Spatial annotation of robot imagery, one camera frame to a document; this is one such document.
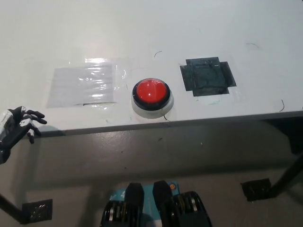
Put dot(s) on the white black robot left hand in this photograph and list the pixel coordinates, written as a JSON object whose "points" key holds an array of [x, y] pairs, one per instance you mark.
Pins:
{"points": [[16, 131]]}

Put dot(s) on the red dome push button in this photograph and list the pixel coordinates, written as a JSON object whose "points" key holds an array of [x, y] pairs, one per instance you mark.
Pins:
{"points": [[151, 91]]}

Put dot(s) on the black metal table leg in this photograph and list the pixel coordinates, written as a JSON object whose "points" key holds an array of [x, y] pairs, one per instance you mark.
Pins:
{"points": [[288, 173], [10, 208]]}

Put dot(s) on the clear plastic taped sheet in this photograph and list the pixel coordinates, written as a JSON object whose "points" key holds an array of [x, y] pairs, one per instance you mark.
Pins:
{"points": [[81, 86]]}

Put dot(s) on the black tape square patch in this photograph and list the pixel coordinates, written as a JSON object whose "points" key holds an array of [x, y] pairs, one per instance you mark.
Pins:
{"points": [[207, 76]]}

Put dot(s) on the dark table frame beam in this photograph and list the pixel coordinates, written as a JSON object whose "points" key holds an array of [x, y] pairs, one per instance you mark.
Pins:
{"points": [[290, 132]]}

